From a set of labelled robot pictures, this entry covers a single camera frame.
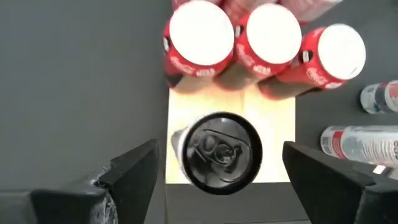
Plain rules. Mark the red Coca-Cola can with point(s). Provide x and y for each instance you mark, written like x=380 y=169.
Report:
x=273 y=34

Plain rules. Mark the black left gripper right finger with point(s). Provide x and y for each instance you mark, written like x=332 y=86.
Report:
x=342 y=202

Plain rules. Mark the dark red black can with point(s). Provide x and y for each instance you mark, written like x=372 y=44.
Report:
x=202 y=34

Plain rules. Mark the crimson can silver lid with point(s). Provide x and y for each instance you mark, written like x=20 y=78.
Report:
x=342 y=53

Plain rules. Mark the silver Celsius can black lid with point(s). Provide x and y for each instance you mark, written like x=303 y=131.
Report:
x=222 y=152
x=379 y=98
x=357 y=144

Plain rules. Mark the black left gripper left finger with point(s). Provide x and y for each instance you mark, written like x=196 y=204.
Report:
x=62 y=208

